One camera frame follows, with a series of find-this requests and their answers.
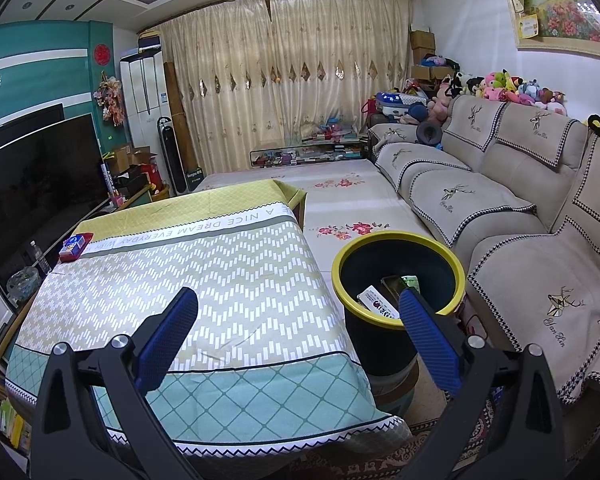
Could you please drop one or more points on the black flat television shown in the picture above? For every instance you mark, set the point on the black flat television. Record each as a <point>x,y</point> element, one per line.
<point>40,185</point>

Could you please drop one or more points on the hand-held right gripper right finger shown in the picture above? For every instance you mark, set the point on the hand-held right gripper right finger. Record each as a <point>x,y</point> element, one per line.
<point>430,342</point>

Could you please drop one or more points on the blue star print bag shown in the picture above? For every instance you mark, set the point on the blue star print bag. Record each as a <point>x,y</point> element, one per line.
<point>395,104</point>

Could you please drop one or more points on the stack of cardboard boxes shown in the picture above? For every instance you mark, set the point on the stack of cardboard boxes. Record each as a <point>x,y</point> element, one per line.
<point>425,52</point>

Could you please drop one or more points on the low glass table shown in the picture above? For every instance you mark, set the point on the low glass table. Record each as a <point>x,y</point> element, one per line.
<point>305,155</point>

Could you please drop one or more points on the pile of plush toys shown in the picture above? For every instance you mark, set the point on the pile of plush toys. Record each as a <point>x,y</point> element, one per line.
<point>500,87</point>

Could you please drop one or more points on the dark round cushion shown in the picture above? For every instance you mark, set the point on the dark round cushion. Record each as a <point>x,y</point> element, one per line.
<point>429,133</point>

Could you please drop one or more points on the beige sofa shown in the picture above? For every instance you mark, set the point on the beige sofa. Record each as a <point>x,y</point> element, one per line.
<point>505,200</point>

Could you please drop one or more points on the patterned tablecloth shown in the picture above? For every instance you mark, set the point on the patterned tablecloth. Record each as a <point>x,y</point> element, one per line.
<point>205,280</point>

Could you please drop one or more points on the red blue tissue pack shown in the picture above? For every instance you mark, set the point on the red blue tissue pack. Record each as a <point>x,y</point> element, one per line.
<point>75,247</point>

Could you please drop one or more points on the open cardboard box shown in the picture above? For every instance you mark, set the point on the open cardboard box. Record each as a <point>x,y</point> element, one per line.
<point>130,165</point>

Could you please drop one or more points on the patterned rug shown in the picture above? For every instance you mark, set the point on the patterned rug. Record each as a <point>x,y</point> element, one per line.
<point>380,455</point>

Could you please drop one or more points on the orange bucket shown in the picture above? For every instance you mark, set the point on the orange bucket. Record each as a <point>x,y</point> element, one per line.
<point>161,192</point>

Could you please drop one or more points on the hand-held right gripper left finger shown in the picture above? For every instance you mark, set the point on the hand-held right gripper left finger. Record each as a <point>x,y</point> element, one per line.
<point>165,340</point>

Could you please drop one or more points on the clear water bottle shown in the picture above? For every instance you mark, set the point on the clear water bottle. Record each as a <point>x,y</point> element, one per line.
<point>41,260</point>

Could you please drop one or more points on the black tower fan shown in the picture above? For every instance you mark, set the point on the black tower fan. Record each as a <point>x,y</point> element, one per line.
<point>171,155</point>

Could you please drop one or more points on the red round wall decoration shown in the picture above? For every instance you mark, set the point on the red round wall decoration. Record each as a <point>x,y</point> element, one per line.
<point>102,54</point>

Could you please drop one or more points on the black wall panel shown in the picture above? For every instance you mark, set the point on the black wall panel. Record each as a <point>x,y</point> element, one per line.
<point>25,117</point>

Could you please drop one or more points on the small brown box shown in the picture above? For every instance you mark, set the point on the small brown box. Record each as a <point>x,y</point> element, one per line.
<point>392,286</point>

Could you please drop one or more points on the black waste bin yellow rim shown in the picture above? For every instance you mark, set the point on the black waste bin yellow rim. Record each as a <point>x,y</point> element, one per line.
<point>360,340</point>

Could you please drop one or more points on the beige embroidered curtain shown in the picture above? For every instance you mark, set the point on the beige embroidered curtain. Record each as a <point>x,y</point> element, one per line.
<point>290,70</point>

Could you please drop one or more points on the row of books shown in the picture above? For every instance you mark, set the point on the row of books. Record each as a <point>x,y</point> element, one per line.
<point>7,410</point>

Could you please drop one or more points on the hanging flower decoration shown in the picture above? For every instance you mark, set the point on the hanging flower decoration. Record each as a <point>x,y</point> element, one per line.
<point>110,100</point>

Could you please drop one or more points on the dark green box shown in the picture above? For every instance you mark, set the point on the dark green box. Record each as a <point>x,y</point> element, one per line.
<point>194,178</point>

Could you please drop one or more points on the white standing air conditioner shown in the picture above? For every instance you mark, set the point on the white standing air conditioner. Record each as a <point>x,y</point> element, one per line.
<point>142,95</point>

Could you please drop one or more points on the glass ashtray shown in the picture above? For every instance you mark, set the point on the glass ashtray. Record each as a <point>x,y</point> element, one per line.
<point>22,284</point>

